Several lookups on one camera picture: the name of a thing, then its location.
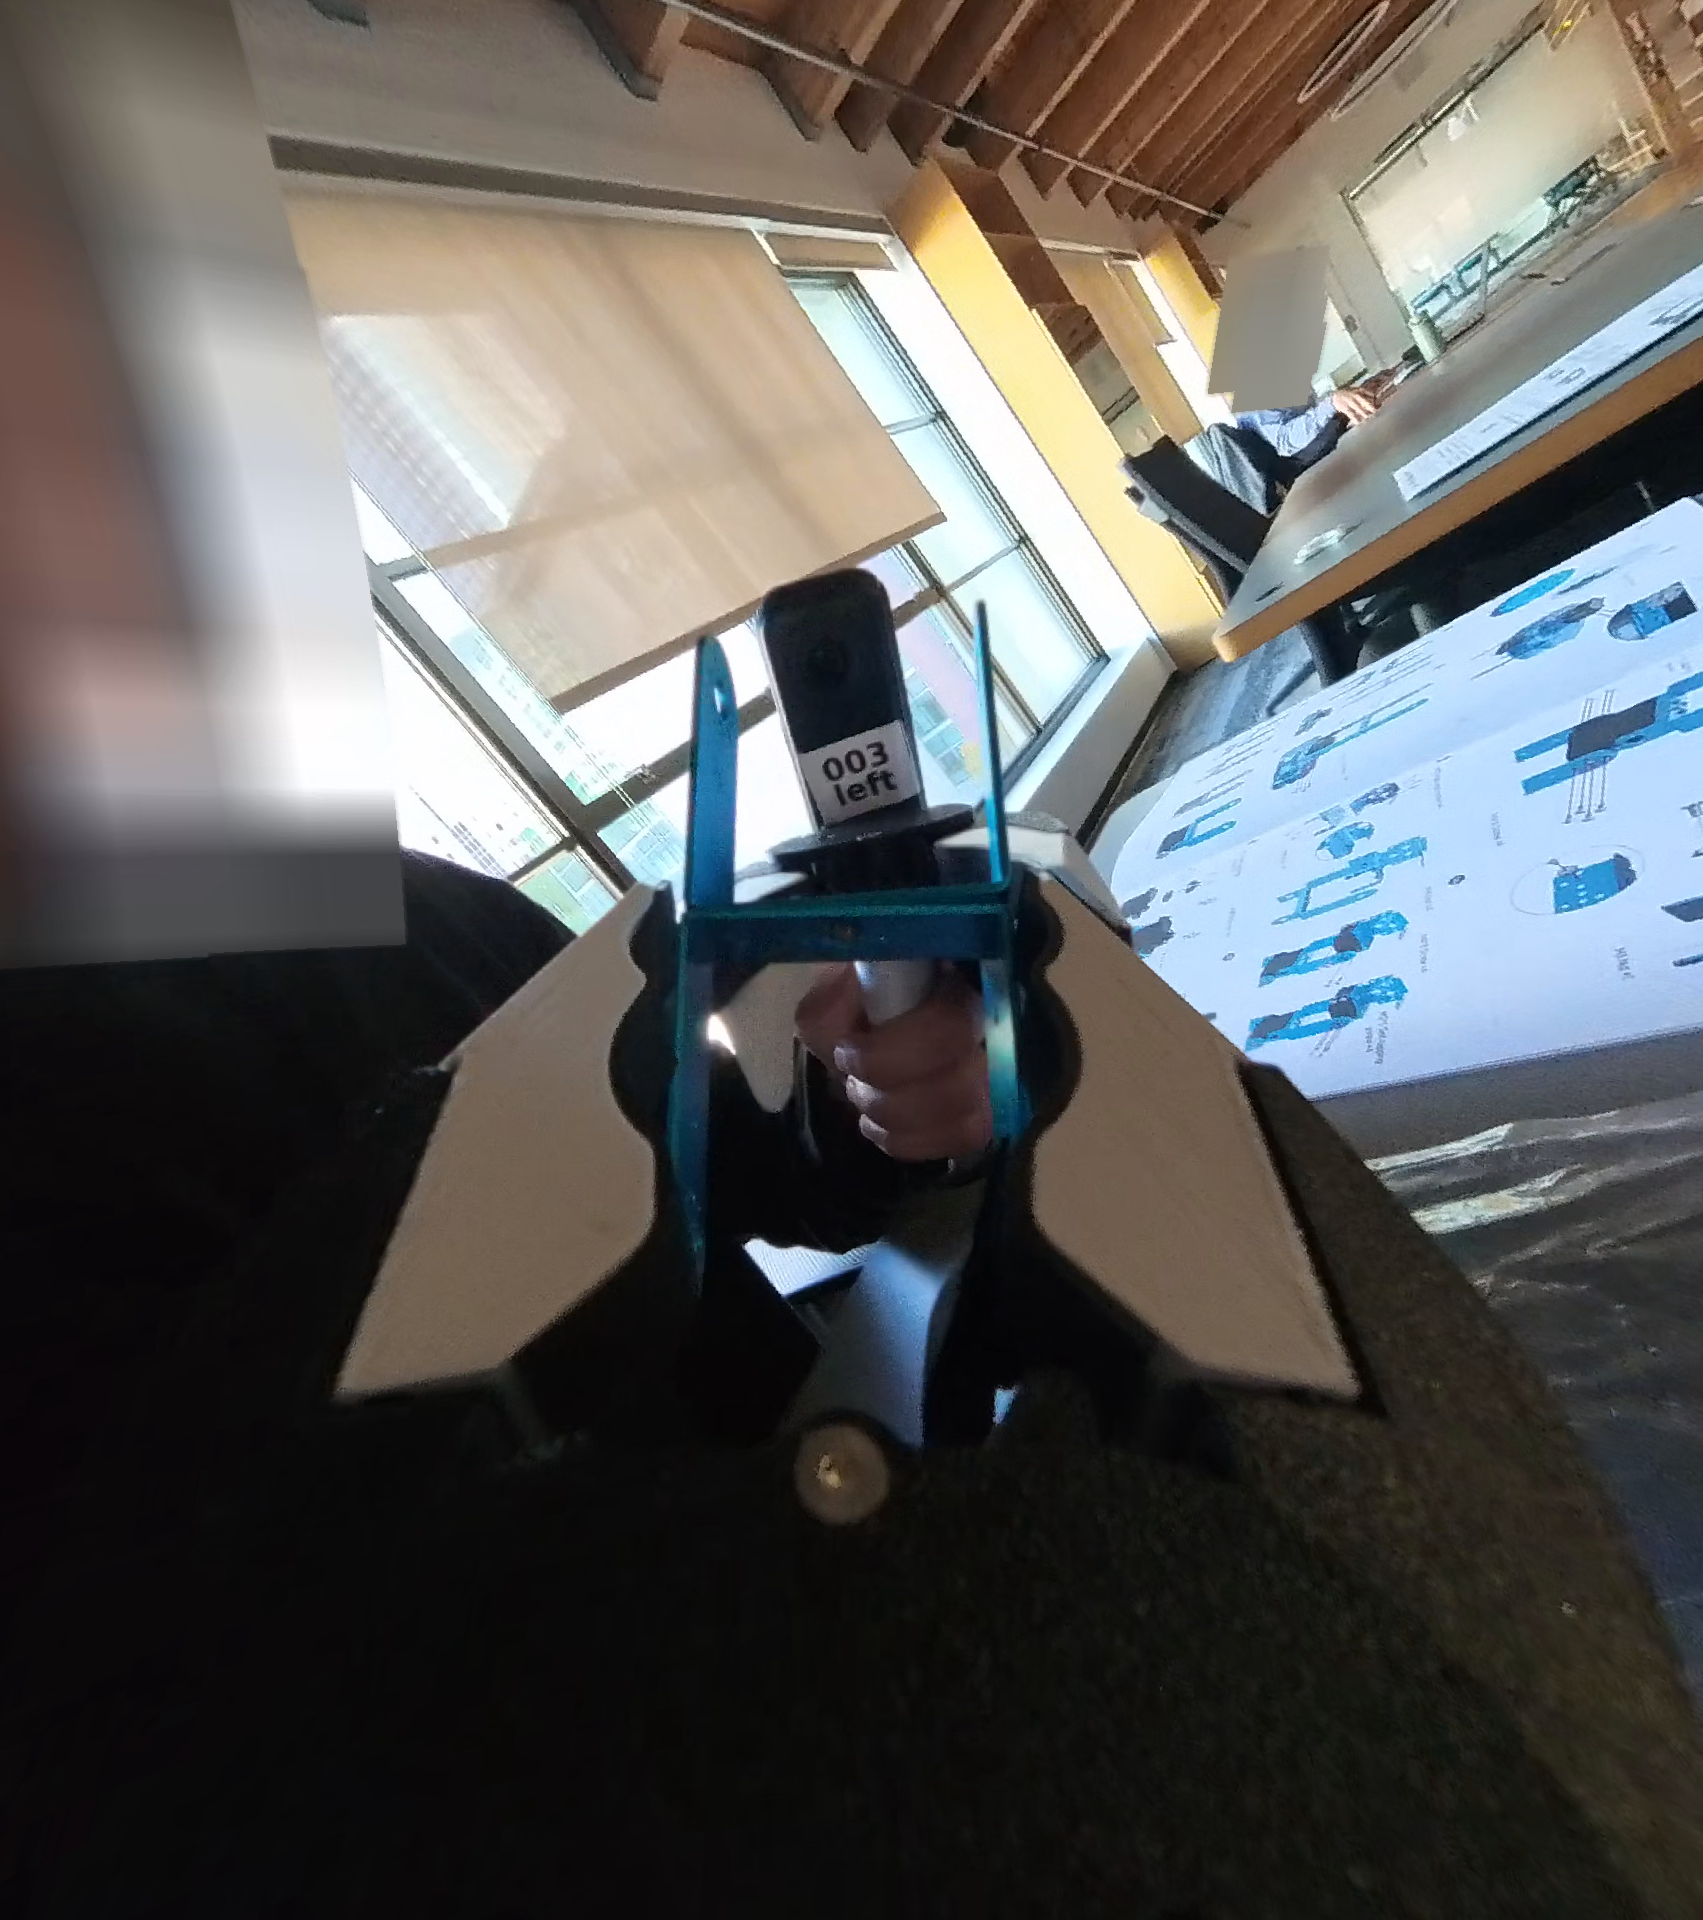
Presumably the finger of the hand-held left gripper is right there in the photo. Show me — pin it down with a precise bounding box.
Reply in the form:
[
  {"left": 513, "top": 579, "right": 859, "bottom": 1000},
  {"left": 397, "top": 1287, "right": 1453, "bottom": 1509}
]
[
  {"left": 1007, "top": 814, "right": 1141, "bottom": 951},
  {"left": 707, "top": 973, "right": 803, "bottom": 1117}
]

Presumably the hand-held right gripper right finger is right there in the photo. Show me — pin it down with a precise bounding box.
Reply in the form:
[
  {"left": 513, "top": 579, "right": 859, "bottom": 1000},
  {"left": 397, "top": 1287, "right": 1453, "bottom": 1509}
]
[{"left": 1007, "top": 877, "right": 1363, "bottom": 1404}]

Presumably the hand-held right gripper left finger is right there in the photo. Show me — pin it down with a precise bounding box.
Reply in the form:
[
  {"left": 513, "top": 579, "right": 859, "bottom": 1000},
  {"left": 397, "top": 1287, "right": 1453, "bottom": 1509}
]
[{"left": 329, "top": 882, "right": 709, "bottom": 1410}]

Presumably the wooden edged desk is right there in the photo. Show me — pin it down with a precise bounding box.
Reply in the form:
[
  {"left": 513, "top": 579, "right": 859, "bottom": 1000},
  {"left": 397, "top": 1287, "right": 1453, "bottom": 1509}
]
[{"left": 1211, "top": 181, "right": 1703, "bottom": 670}]

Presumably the person's left hand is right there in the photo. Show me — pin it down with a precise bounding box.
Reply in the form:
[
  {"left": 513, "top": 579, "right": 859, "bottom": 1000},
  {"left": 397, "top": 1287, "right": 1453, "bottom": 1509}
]
[{"left": 795, "top": 967, "right": 1003, "bottom": 1171}]

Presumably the beige roller blind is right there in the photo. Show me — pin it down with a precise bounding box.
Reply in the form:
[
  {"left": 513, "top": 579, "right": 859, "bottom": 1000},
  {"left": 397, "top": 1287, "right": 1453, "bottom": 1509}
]
[{"left": 283, "top": 194, "right": 947, "bottom": 715}]

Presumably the black office chair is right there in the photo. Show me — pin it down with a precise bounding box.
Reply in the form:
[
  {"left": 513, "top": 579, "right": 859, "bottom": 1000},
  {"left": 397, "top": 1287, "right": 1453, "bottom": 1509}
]
[{"left": 1121, "top": 427, "right": 1377, "bottom": 685}]

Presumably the white instruction booklet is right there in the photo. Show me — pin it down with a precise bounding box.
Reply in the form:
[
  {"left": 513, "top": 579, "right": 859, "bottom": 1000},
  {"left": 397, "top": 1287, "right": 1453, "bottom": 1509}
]
[{"left": 1091, "top": 498, "right": 1703, "bottom": 1105}]

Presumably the clear plastic bag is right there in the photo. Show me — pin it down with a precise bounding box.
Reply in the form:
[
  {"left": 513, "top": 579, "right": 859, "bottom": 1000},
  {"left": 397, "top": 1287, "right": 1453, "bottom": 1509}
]
[{"left": 1367, "top": 1110, "right": 1703, "bottom": 1920}]

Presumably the printed paper sheet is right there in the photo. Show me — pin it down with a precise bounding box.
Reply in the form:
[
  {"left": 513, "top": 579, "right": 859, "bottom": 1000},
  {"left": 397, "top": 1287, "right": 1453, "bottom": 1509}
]
[{"left": 1391, "top": 194, "right": 1703, "bottom": 505}]

